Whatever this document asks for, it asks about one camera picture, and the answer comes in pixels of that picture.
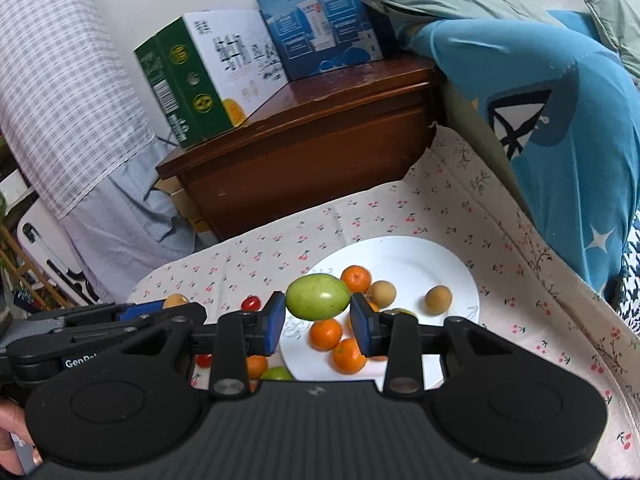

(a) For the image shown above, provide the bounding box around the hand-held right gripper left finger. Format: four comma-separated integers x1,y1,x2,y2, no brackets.
117,291,287,398

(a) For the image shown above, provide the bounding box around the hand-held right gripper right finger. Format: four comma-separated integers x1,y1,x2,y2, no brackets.
349,292,523,395

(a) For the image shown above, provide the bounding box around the brown wooden nightstand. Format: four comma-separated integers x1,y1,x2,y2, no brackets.
156,52,448,241

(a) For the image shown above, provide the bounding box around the person's left hand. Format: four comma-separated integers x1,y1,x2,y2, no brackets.
0,399,43,476

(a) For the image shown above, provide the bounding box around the light blue cloth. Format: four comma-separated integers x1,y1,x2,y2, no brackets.
60,135,201,303

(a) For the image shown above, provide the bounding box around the green and white carton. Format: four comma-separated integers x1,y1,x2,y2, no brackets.
133,9,291,149

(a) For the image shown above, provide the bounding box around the white plate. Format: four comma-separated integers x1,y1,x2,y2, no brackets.
279,236,481,382

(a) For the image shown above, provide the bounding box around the checked fabric cover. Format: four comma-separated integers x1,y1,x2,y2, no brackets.
0,0,156,221

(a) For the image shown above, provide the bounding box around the wooden rack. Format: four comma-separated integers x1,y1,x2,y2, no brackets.
0,222,71,311

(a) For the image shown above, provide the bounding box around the blue star print quilt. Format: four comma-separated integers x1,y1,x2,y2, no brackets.
400,10,640,306

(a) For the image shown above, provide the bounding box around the cherry print tablecloth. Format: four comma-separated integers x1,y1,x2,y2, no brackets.
127,122,640,480

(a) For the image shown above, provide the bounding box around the blue carton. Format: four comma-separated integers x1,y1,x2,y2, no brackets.
256,0,386,82

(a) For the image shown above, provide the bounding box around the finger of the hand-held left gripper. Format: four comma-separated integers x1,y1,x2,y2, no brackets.
117,300,168,322
127,302,207,333

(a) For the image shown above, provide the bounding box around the houndstooth bed sheet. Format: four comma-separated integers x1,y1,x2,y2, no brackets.
612,210,640,333

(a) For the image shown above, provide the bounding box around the longan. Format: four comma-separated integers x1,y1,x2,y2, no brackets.
424,285,454,316
366,280,398,309

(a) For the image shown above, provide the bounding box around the white board with black fittings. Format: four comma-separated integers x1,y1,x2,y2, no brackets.
15,197,101,306

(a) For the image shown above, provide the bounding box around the olive green bed cloth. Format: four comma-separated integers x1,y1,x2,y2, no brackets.
442,80,531,221

